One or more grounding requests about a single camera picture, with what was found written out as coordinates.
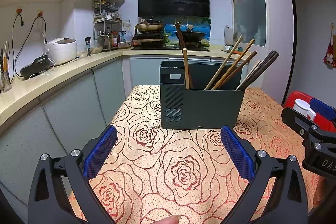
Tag brown chopstick in holder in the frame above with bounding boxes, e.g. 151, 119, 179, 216
175, 22, 193, 90

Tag dark green utensil holder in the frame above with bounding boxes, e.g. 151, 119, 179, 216
160, 61, 244, 130

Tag dark black chopstick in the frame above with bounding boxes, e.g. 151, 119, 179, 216
240, 50, 280, 90
239, 50, 276, 91

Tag dark brown wooden chopstick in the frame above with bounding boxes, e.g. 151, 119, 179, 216
214, 51, 257, 89

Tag light brown wooden chopstick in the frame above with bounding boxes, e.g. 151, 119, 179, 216
211, 38, 255, 90

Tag pale bamboo chopstick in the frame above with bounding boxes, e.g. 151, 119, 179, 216
182, 48, 190, 90

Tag black power cable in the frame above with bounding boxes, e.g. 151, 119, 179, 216
14, 10, 48, 76
11, 8, 25, 78

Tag rose patterned tablecloth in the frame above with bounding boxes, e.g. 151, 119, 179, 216
89, 85, 304, 223

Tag metal spice rack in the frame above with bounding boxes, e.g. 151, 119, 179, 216
93, 0, 122, 51

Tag dark chopstick in holder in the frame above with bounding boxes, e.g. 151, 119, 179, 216
235, 60, 261, 91

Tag countertop utensil jar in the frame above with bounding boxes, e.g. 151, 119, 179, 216
1, 41, 11, 93

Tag black wok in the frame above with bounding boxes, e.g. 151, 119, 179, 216
181, 31, 206, 43

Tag white rice cooker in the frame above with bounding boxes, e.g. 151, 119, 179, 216
45, 38, 77, 65

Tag black handheld appliance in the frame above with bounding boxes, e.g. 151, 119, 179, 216
20, 55, 51, 79

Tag red plastic chair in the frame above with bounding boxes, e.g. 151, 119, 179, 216
283, 91, 335, 132

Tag brown clay pot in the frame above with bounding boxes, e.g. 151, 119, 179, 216
136, 20, 165, 34

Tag operator left hand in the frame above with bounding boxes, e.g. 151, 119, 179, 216
152, 215, 181, 224

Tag white plastic bottle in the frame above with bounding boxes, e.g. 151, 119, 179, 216
224, 25, 234, 46

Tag red hanging cloth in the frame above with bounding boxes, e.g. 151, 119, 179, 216
323, 23, 336, 69

